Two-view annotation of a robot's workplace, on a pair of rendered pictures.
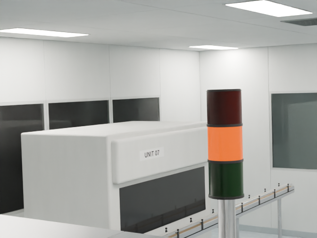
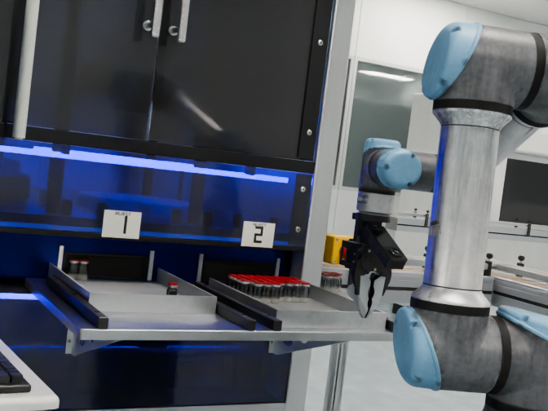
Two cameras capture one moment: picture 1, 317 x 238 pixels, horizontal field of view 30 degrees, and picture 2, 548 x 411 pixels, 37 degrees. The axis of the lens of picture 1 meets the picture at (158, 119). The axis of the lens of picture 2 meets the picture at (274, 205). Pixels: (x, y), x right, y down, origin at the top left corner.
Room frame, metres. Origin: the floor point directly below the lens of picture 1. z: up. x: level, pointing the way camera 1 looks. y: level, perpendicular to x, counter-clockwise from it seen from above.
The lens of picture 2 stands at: (-1.02, -1.07, 1.20)
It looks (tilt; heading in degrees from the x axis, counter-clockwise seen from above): 3 degrees down; 28
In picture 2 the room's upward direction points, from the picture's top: 7 degrees clockwise
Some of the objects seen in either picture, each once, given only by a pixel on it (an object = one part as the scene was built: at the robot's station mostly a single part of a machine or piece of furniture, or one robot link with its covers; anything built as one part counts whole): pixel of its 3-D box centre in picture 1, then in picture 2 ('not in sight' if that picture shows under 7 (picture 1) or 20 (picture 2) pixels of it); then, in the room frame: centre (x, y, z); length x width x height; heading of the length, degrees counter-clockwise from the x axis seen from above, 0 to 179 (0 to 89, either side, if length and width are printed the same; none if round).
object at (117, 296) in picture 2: not in sight; (127, 286); (0.36, -0.01, 0.90); 0.34 x 0.26 x 0.04; 57
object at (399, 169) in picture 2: not in sight; (403, 170); (0.48, -0.54, 1.21); 0.11 x 0.11 x 0.08; 37
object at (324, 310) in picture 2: not in sight; (293, 302); (0.58, -0.29, 0.90); 0.34 x 0.26 x 0.04; 56
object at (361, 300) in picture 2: not in sight; (355, 293); (0.54, -0.45, 0.95); 0.06 x 0.03 x 0.09; 56
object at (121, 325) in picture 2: not in sight; (213, 308); (0.46, -0.16, 0.87); 0.70 x 0.48 x 0.02; 147
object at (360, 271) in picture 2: not in sight; (362, 273); (0.52, -0.46, 1.00); 0.05 x 0.02 x 0.09; 146
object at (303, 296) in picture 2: not in sight; (275, 291); (0.63, -0.22, 0.90); 0.18 x 0.02 x 0.05; 146
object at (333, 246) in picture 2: not in sight; (338, 249); (0.92, -0.24, 1.00); 0.08 x 0.07 x 0.07; 57
